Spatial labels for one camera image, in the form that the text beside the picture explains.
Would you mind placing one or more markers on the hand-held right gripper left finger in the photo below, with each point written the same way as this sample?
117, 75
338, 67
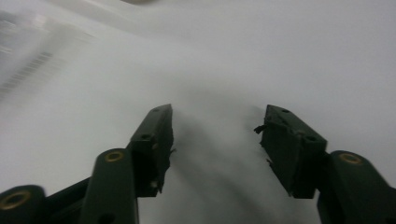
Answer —
152, 146

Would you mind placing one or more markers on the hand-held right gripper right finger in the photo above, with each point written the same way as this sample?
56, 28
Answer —
292, 149

